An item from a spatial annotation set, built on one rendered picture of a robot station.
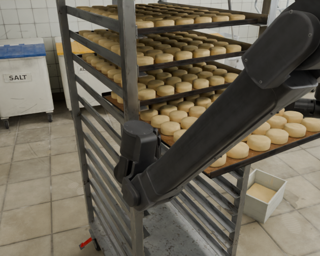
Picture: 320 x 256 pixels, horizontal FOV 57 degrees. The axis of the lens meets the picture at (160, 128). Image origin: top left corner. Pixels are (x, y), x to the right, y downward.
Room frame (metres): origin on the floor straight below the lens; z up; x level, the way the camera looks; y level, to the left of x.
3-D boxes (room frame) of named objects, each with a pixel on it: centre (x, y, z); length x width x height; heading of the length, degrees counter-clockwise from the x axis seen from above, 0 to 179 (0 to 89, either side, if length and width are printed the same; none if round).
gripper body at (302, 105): (0.83, -0.42, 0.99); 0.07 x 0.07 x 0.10; 75
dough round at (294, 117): (0.72, -0.35, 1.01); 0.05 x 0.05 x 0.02
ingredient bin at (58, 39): (3.15, 0.80, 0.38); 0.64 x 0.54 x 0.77; 20
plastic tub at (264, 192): (1.52, -0.65, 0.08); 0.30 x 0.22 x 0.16; 139
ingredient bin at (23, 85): (2.94, 1.42, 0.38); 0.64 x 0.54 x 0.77; 21
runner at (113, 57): (0.97, 0.20, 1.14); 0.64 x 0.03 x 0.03; 30
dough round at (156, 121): (0.71, 0.00, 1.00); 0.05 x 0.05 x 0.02
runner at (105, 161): (0.97, 0.20, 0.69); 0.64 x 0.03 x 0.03; 30
